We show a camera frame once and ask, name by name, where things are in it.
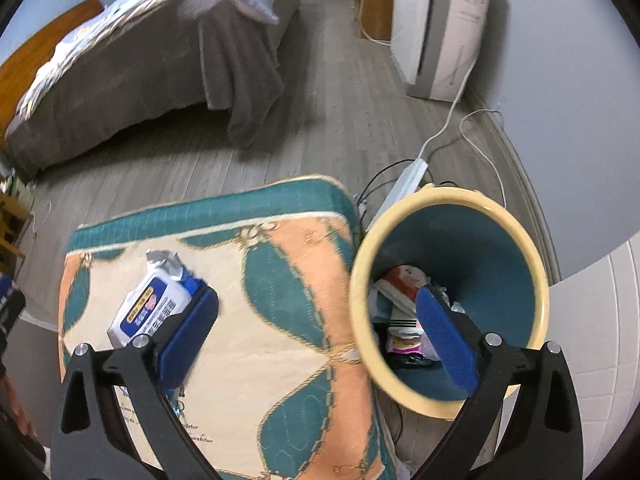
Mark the yellow and teal waste bin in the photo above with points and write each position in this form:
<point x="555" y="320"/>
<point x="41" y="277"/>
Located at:
<point x="475" y="240"/>

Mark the wooden headboard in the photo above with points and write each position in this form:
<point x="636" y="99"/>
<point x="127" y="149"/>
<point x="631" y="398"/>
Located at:
<point x="30" y="55"/>

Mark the blue crumpled wrapper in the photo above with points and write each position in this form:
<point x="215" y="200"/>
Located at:
<point x="192" y="280"/>

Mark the white padded panel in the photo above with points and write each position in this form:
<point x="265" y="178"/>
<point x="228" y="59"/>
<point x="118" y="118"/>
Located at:
<point x="600" y="360"/>

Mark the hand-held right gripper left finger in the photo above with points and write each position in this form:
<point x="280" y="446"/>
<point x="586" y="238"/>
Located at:
<point x="190" y="330"/>

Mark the red and white snack packet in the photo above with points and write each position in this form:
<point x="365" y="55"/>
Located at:
<point x="402" y="280"/>

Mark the white power strip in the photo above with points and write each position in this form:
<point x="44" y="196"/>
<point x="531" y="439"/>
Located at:
<point x="402" y="187"/>

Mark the bed with grey blanket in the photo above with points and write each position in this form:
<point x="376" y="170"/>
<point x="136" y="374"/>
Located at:
<point x="140" y="75"/>

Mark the reddish cloth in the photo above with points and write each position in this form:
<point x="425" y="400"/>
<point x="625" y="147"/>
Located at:
<point x="15" y="405"/>

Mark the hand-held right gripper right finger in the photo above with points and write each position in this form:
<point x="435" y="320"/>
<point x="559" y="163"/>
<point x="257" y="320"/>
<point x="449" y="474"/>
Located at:
<point x="445" y="340"/>

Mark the white air purifier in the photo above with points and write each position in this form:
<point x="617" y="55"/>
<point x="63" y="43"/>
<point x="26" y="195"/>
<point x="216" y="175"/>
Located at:
<point x="440" y="25"/>

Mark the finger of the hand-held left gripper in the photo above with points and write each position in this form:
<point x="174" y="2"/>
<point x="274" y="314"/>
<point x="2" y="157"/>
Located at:
<point x="10" y="310"/>

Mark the wooden cabinet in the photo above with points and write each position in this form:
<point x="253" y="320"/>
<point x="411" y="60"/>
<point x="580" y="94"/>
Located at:
<point x="377" y="5"/>

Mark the teal and orange patterned mat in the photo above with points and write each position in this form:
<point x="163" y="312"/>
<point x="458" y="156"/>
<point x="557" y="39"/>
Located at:
<point x="280" y="270"/>

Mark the silver foil wrapper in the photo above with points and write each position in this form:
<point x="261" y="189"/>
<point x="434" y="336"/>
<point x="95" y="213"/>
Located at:
<point x="160" y="260"/>

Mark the wooden chair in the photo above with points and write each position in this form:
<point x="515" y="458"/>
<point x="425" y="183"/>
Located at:
<point x="10" y="225"/>

